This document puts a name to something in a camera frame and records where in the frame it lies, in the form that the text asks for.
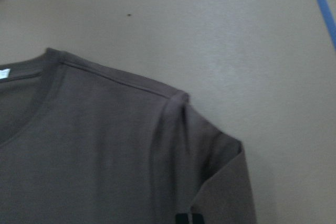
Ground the dark brown t-shirt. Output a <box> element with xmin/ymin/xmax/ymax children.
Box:
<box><xmin>1</xmin><ymin>48</ymin><xmax>257</xmax><ymax>223</ymax></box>

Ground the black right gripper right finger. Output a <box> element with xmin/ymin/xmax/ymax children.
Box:
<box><xmin>192</xmin><ymin>213</ymin><xmax>204</xmax><ymax>224</ymax></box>

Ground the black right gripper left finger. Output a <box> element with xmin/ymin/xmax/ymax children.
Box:
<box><xmin>175</xmin><ymin>213</ymin><xmax>188</xmax><ymax>224</ymax></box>

